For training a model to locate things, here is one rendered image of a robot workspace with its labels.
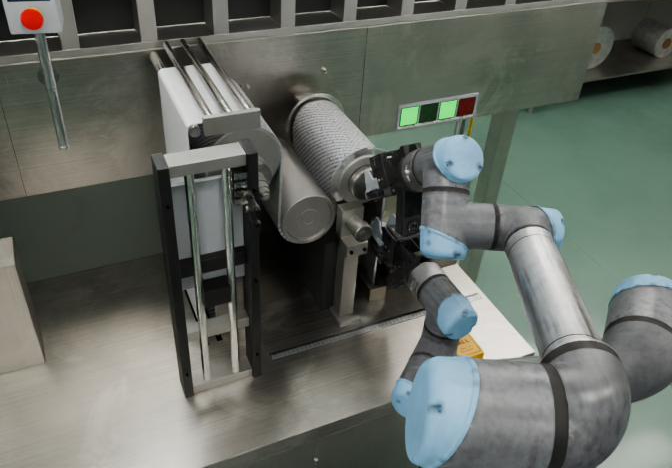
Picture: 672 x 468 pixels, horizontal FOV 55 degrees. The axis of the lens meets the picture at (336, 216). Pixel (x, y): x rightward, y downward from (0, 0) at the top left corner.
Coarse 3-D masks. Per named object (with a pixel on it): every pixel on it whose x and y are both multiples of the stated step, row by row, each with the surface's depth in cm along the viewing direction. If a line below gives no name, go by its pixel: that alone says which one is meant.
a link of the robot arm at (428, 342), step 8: (424, 320) 128; (424, 328) 128; (424, 336) 128; (432, 336) 126; (424, 344) 126; (432, 344) 125; (440, 344) 126; (448, 344) 126; (456, 344) 128; (432, 352) 124; (440, 352) 124; (448, 352) 126; (456, 352) 131
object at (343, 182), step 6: (366, 156) 130; (372, 156) 131; (354, 162) 130; (360, 162) 130; (366, 162) 131; (348, 168) 130; (354, 168) 130; (342, 174) 130; (348, 174) 131; (342, 180) 131; (348, 180) 132; (342, 186) 132; (342, 192) 133; (348, 192) 133; (348, 198) 134; (354, 198) 135
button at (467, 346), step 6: (468, 336) 145; (462, 342) 143; (468, 342) 143; (474, 342) 143; (462, 348) 142; (468, 348) 142; (474, 348) 142; (480, 348) 142; (462, 354) 140; (468, 354) 140; (474, 354) 140; (480, 354) 141
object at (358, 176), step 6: (360, 168) 131; (366, 168) 130; (354, 174) 131; (360, 174) 130; (372, 174) 131; (354, 180) 130; (360, 180) 131; (348, 186) 133; (354, 186) 131; (360, 186) 132; (354, 192) 132; (360, 192) 133; (360, 198) 134
